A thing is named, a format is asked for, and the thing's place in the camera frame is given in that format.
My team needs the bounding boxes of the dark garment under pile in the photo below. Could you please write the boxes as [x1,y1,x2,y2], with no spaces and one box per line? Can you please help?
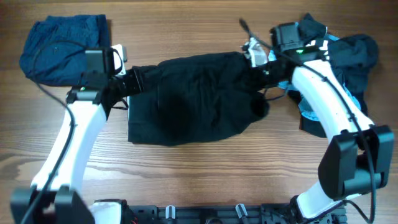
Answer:
[299,34,379,138]

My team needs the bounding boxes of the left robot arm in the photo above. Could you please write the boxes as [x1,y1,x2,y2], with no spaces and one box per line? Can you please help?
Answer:
[10,44,143,223]

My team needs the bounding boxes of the black cable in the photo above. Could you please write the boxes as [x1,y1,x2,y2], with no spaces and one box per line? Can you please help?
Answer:
[238,17,377,224]
[20,40,124,224]

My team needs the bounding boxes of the black garment with white lettering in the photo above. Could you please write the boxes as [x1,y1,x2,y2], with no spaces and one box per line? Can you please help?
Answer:
[297,13,330,62]

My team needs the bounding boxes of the light blue garment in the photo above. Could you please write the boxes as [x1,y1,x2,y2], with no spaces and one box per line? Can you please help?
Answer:
[268,34,363,121]

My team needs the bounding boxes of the left black cable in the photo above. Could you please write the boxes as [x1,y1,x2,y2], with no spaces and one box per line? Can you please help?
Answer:
[20,40,124,224]

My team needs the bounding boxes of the black shorts with white lining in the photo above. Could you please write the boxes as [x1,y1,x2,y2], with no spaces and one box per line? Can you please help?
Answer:
[127,52,270,146]

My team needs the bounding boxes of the folded navy blue shorts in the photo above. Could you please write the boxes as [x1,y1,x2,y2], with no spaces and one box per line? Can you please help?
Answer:
[19,14,111,86]

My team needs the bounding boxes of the right black cable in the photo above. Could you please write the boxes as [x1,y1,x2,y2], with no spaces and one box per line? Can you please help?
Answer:
[238,17,377,224]

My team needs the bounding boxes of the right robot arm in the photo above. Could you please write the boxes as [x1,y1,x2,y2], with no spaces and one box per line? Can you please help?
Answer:
[266,23,394,223]

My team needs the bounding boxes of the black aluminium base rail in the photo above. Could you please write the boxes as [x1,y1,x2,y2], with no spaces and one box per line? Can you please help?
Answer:
[124,203,348,224]

